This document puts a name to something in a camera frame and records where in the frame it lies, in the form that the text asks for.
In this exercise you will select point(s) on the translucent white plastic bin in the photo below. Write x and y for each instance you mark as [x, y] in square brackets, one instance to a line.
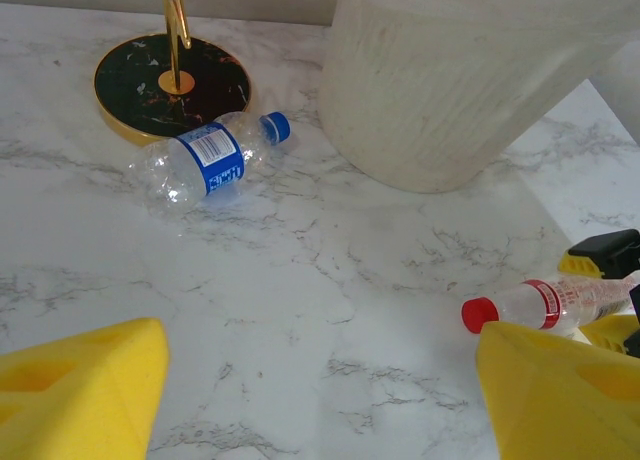
[425, 105]

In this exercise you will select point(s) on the red cap clear bottle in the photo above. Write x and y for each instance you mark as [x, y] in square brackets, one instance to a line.
[530, 305]

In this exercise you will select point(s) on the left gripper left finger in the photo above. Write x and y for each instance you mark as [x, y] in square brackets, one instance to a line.
[70, 400]

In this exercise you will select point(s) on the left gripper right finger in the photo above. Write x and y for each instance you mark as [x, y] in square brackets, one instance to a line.
[560, 405]

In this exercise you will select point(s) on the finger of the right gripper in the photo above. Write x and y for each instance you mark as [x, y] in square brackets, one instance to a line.
[605, 255]
[615, 332]

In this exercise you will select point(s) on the small blue label bottle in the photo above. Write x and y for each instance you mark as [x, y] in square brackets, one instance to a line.
[215, 155]

